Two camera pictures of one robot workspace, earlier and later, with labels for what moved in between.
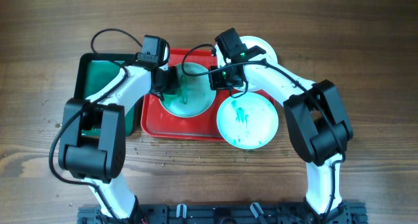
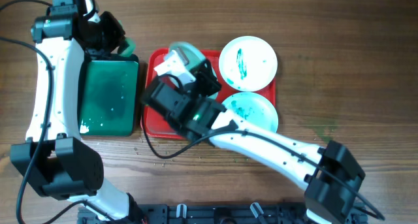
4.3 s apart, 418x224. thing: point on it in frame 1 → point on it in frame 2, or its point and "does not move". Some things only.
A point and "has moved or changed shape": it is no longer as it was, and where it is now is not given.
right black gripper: x=215 y=83 → x=204 y=77
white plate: x=195 y=98 has moved or changed shape
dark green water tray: x=96 y=70 does not move
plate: x=247 y=121 does not move
